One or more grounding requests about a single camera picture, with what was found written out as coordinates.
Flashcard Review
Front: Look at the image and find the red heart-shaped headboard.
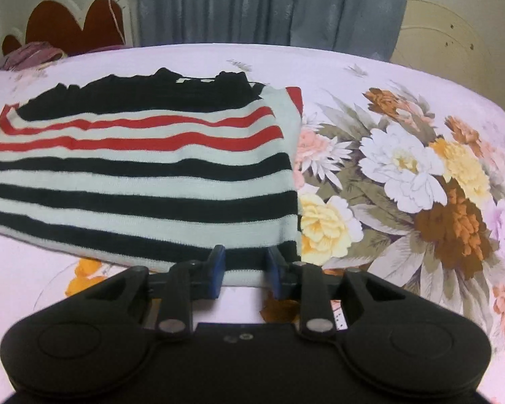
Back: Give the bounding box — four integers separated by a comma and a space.
1, 0, 134, 58

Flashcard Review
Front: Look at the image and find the cream arched headboard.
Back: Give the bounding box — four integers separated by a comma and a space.
391, 0, 505, 111

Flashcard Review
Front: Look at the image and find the striped knit sweater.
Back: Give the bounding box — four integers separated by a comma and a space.
0, 67, 304, 289

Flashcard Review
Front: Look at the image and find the blue patterned curtain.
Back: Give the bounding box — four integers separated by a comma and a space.
135, 0, 410, 62

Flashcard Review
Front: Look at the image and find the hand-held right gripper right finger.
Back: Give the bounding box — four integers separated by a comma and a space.
265, 246, 410, 340

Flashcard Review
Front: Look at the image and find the purple crumpled cloth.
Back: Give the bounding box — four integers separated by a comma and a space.
0, 41, 69, 73

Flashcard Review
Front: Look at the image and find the white power cable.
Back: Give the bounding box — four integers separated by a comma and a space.
106, 0, 128, 48

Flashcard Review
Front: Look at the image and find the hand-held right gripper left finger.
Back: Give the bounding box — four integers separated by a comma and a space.
81, 244, 227, 340

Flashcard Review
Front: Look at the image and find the pink floral bed sheet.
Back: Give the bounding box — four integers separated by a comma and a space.
0, 43, 505, 373

